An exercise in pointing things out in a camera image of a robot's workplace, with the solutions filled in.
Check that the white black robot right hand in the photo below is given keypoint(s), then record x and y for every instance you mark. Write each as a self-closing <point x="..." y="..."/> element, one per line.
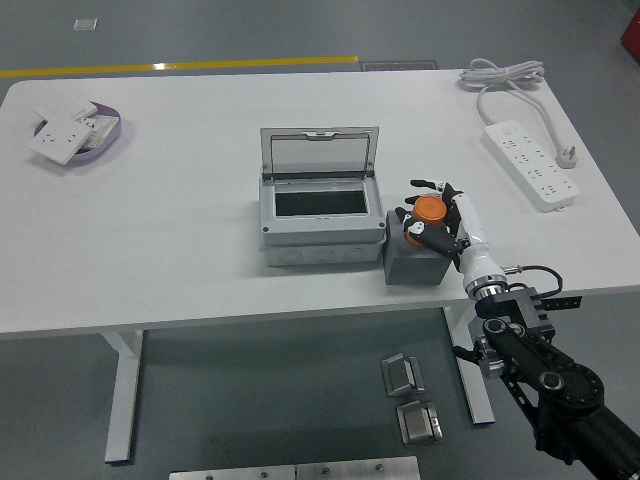
<point x="475" y="252"/>

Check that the orange cylinder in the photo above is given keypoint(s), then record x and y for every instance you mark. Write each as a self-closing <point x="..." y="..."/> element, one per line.
<point x="430" y="209"/>

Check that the grey electrical box clear lid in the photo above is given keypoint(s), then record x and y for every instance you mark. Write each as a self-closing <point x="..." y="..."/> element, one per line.
<point x="320" y="227"/>

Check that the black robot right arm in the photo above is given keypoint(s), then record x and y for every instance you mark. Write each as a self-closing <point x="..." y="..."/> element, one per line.
<point x="550" y="380"/>

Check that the grey cube with round hole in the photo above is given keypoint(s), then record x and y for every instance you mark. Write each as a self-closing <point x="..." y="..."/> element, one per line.
<point x="410" y="270"/>

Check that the red box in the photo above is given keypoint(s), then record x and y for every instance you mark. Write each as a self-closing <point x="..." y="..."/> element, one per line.
<point x="632" y="35"/>

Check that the white power strip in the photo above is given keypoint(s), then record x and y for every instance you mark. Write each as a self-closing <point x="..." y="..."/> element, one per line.
<point x="530" y="167"/>

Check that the black table control panel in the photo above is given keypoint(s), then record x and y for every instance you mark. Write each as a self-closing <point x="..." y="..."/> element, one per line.
<point x="565" y="303"/>

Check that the open metal block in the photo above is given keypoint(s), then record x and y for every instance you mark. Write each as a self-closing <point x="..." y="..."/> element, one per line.
<point x="400" y="375"/>

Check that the white table right leg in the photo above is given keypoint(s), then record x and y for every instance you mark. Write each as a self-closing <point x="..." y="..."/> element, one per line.
<point x="480" y="405"/>

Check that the white table leg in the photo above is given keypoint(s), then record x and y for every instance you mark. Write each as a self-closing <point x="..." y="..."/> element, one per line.
<point x="480" y="405"/>
<point x="122" y="400"/>

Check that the metal block with latch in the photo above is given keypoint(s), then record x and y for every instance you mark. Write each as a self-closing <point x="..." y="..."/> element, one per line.
<point x="417" y="425"/>

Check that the raised metal plate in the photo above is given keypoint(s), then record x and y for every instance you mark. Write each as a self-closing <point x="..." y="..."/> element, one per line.
<point x="355" y="469"/>

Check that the long metal plate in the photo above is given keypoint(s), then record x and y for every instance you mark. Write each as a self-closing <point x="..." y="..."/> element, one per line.
<point x="230" y="473"/>

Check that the yellow floor tape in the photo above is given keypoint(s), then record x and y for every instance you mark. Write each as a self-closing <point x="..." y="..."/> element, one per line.
<point x="200" y="65"/>

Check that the purple oval tray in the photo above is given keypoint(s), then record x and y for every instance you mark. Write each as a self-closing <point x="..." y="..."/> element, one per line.
<point x="111" y="140"/>

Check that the white table left leg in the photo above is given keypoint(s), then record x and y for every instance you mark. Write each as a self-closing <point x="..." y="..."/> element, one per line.
<point x="122" y="400"/>

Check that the white grey socket module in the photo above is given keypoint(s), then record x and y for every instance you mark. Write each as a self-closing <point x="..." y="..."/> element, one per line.
<point x="100" y="129"/>

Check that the large white socket plate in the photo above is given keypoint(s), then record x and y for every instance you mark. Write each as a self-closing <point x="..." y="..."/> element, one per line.
<point x="57" y="137"/>

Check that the small square floor plate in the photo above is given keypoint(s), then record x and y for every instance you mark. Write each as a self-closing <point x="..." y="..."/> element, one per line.
<point x="85" y="24"/>

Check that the white switch plate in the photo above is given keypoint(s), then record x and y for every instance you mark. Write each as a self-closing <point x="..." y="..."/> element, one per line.
<point x="70" y="106"/>

